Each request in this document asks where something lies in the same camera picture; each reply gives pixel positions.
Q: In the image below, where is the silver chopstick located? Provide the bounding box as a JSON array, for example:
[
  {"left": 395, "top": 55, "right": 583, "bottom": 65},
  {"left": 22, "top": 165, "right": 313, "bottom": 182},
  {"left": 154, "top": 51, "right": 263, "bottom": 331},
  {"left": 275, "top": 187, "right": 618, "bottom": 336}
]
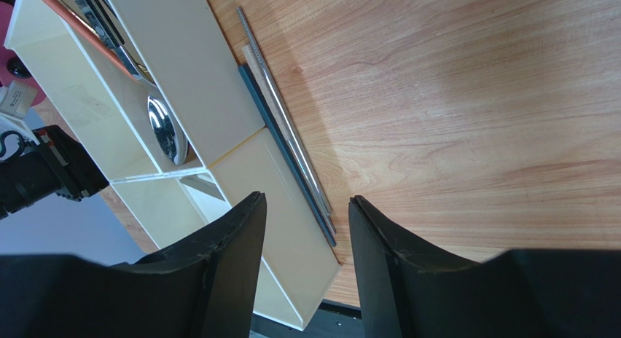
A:
[{"left": 236, "top": 6, "right": 332, "bottom": 217}]

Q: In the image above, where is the orange spoon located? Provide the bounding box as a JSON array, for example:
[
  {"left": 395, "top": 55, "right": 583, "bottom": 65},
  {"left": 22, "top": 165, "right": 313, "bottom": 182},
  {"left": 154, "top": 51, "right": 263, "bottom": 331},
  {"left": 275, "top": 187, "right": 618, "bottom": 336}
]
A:
[{"left": 42, "top": 0, "right": 133, "bottom": 79}]

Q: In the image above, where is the silver table knife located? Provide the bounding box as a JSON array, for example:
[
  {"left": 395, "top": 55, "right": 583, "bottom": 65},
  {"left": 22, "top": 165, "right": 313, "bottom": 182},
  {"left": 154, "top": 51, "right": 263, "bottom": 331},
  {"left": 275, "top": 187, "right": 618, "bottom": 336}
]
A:
[{"left": 180, "top": 176, "right": 225, "bottom": 201}]

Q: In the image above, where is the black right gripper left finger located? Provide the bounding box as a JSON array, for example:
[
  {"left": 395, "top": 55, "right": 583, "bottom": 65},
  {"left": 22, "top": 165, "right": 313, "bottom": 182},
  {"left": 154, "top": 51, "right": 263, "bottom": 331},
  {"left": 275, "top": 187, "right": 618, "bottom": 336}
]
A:
[{"left": 1, "top": 192, "right": 267, "bottom": 337}]

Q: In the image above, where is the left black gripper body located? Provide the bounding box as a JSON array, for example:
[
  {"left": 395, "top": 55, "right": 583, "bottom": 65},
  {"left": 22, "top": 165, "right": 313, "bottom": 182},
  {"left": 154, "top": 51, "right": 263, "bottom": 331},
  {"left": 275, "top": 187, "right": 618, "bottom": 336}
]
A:
[{"left": 1, "top": 125, "right": 109, "bottom": 219}]

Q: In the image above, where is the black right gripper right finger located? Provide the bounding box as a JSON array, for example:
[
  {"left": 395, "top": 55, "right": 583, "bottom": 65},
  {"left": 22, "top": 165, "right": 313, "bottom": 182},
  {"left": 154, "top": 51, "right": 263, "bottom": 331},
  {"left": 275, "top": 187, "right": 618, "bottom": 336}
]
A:
[{"left": 348, "top": 196, "right": 620, "bottom": 337}]

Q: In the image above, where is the black pink drawer box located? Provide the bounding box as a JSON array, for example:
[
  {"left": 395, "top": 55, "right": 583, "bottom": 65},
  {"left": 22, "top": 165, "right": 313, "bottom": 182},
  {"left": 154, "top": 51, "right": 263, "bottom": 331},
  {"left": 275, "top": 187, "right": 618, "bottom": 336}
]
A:
[{"left": 1, "top": 2, "right": 46, "bottom": 106}]

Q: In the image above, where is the white divided utensil tray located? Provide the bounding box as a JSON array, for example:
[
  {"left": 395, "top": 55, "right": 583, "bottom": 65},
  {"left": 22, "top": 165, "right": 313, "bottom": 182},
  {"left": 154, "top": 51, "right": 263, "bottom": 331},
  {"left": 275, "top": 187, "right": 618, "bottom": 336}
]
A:
[{"left": 4, "top": 0, "right": 340, "bottom": 330}]

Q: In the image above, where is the large silver spoon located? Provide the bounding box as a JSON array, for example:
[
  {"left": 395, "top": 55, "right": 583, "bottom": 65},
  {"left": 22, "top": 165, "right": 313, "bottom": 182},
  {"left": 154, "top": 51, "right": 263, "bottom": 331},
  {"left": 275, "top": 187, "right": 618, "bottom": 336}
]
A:
[{"left": 74, "top": 0, "right": 189, "bottom": 165}]

